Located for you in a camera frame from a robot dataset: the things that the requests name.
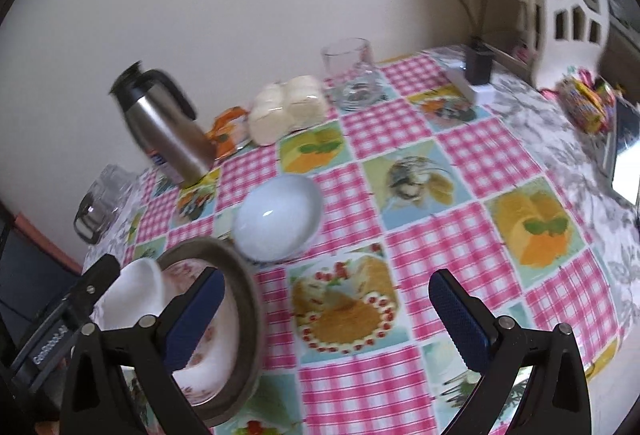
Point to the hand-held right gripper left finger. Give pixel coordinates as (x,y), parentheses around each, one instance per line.
(200,310)

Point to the colourful snack packet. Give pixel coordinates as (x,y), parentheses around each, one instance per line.
(585,102)

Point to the clear drinking glass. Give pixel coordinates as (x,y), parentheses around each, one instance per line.
(115,180)

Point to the floral rim oval plate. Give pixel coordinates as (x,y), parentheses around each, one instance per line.
(212,365)

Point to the orange snack packet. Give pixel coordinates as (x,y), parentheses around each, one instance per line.
(227,132)

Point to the stainless steel round plate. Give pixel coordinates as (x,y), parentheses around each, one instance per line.
(247,305)

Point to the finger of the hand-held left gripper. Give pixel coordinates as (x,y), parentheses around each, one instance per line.
(92,285)

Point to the clear glass mug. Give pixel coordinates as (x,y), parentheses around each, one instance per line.
(350,75)

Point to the white square bowl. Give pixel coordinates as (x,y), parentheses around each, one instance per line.
(132,295)

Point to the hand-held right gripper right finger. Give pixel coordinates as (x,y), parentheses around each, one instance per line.
(460,315)

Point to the light blue bowl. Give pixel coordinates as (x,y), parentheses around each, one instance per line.
(277,215)

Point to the stainless steel thermos jug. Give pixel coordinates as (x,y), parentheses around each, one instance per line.
(167,130)

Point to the dark blue cabinet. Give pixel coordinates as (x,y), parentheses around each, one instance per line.
(30,260)

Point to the pink checked tablecloth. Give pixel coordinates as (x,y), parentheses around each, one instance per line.
(450,235)

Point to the bag of steamed buns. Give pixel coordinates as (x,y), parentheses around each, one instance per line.
(287,107)

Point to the black charger adapter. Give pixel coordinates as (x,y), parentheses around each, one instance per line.
(479,62)

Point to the smartphone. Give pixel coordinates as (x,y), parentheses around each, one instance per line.
(625,150)

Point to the white power strip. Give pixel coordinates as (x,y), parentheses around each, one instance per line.
(470,90)

